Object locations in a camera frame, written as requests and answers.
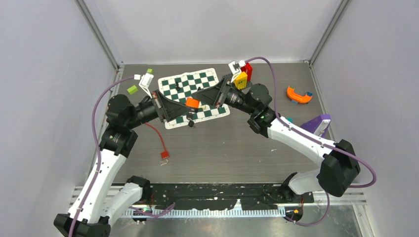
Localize dark grey building baseplate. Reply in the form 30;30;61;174
223;74;253;89

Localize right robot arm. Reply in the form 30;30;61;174
191;79;361;203

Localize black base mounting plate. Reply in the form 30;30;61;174
139;183;314;211

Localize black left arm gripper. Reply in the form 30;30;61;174
126;89;191;129

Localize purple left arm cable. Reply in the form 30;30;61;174
67;75;141;237

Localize orange curved toy track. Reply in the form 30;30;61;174
286;86;313;104

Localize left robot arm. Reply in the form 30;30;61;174
53;91;189;237

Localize green white chess mat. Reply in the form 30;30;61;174
158;68;231;130

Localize light green block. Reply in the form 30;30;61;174
127;85;138;95

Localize black keys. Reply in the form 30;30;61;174
186;112;195;128

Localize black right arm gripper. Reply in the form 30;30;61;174
192;78;256;116

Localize red building block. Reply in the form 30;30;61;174
241;63;253;81

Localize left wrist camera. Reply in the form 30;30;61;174
139;73;154;97

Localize red cable with plug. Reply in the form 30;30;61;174
145;122;170;163

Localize purple white device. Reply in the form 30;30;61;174
300;114;332;138

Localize yellow building block tower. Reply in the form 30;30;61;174
232;72;248;90

